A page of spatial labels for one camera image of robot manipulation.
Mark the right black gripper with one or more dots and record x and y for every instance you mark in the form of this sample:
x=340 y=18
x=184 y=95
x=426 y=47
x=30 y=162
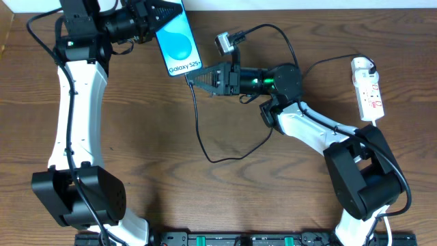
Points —
x=231 y=79

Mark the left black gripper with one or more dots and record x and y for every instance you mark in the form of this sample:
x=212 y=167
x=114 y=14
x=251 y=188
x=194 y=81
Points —
x=143 y=21

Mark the blue screen Galaxy smartphone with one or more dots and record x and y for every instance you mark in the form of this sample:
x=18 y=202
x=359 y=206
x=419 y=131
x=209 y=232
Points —
x=177 y=45

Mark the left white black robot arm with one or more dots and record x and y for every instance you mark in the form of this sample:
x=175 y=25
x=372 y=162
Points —
x=76 y=189

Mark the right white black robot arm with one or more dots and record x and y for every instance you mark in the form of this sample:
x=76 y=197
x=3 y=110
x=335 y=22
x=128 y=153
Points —
x=365 y=175

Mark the white power strip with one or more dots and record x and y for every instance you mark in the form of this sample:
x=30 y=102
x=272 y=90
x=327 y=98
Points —
x=368 y=97

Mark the white USB wall charger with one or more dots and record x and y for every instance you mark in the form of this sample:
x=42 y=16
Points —
x=362 y=77

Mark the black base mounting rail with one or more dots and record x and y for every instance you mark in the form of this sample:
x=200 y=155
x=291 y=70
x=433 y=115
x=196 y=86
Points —
x=305 y=238

